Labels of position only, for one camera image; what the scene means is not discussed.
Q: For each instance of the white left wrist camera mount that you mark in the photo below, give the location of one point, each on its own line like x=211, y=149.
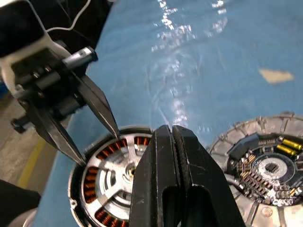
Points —
x=7, y=71

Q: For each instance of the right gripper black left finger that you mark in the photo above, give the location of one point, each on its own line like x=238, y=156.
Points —
x=154, y=177

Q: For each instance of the motor housing with copper windings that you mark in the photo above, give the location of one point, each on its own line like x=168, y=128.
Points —
x=91, y=186

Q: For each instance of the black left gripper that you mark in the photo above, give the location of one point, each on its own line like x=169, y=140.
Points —
x=47, y=80

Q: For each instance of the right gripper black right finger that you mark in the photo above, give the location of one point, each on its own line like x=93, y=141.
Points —
x=206, y=179

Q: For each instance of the beige tape scrap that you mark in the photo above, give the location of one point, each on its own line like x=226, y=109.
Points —
x=275, y=76

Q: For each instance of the blue table cover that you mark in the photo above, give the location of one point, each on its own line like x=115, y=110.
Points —
x=142, y=71

